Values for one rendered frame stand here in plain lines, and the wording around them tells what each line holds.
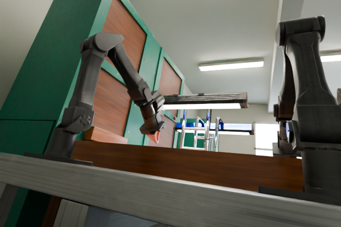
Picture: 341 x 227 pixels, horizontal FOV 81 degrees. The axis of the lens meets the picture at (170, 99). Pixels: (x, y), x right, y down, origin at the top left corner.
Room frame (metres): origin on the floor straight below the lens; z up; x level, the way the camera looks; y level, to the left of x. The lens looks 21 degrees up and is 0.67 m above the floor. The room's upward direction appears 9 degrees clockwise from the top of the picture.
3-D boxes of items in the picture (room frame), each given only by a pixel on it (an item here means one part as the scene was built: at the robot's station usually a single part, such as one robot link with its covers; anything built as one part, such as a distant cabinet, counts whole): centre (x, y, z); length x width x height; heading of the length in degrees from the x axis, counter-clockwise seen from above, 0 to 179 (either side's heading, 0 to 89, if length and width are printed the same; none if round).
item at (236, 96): (1.02, -0.09, 1.08); 0.62 x 0.08 x 0.07; 62
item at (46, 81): (1.64, 0.42, 1.32); 1.36 x 0.55 x 0.95; 152
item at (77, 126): (0.59, 0.28, 0.77); 0.09 x 0.06 x 0.06; 50
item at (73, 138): (0.58, 0.28, 0.71); 0.20 x 0.07 x 0.08; 65
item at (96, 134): (1.17, 0.32, 0.83); 0.30 x 0.06 x 0.07; 152
